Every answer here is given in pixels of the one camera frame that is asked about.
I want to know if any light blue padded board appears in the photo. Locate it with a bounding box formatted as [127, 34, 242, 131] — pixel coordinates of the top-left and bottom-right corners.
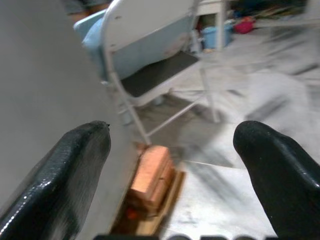
[73, 9, 195, 80]

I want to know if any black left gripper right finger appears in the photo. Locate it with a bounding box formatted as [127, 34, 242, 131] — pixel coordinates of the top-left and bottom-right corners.
[233, 120, 320, 240]

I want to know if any grey mini fridge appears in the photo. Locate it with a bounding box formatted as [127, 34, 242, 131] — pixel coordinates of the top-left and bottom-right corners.
[0, 0, 141, 240]

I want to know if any orange brick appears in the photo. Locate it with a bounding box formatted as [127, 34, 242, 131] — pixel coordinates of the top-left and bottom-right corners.
[127, 145, 176, 217]

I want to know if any wooden board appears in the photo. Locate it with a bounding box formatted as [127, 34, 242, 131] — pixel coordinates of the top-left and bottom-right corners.
[111, 169, 187, 240]

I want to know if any white table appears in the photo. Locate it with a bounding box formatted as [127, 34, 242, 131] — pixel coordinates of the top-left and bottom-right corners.
[196, 0, 228, 51]

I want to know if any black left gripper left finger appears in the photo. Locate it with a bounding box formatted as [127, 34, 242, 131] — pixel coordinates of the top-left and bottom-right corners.
[0, 120, 112, 240]

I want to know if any white folding chair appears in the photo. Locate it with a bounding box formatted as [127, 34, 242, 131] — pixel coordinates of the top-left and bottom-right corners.
[99, 0, 221, 146]

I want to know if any blue plastic bucket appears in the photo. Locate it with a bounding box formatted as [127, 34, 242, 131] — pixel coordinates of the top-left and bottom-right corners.
[201, 24, 233, 50]

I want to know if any pink plastic basin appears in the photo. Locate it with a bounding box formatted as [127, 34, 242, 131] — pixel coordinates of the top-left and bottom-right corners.
[233, 17, 256, 35]

